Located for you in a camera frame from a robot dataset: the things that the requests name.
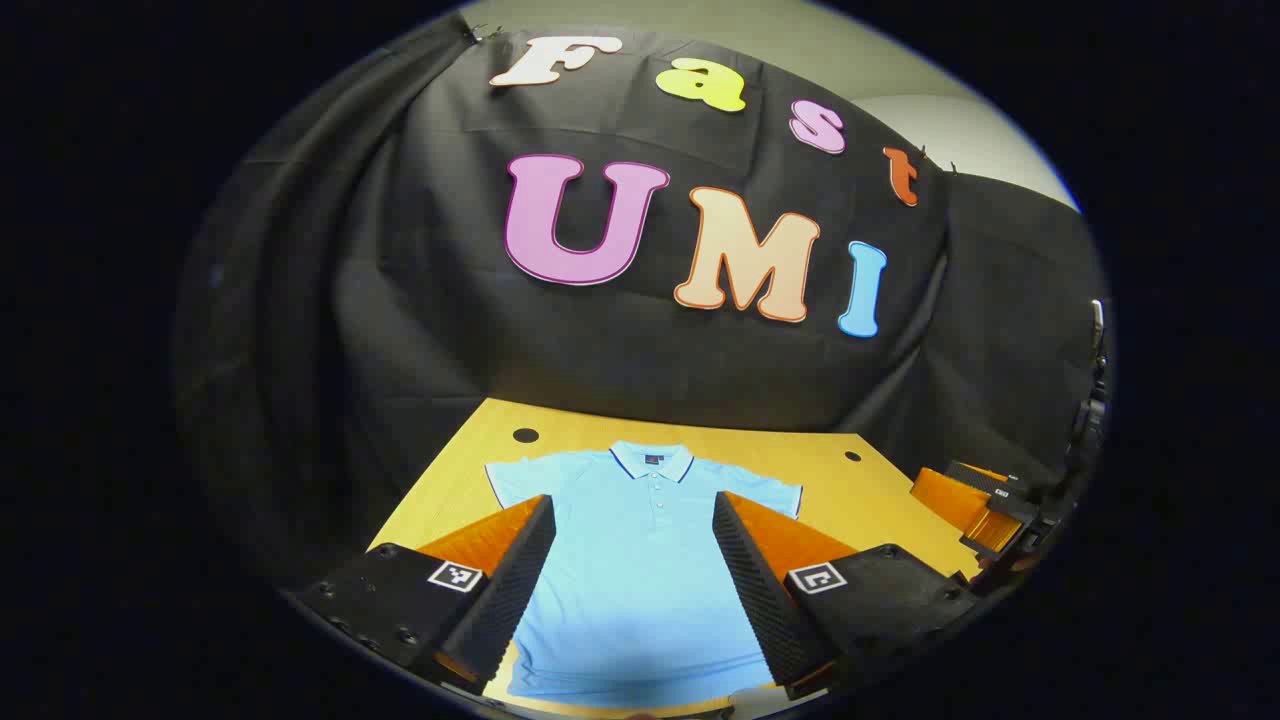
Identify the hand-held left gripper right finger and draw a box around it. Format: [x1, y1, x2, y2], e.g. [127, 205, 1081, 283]
[712, 490, 981, 701]

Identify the black backdrop cloth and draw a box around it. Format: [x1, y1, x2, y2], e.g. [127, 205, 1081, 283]
[175, 15, 1111, 591]

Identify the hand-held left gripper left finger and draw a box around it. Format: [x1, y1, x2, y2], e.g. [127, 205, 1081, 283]
[296, 493, 558, 696]

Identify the light blue T-shirt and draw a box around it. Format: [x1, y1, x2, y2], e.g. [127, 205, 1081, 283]
[484, 440, 804, 713]

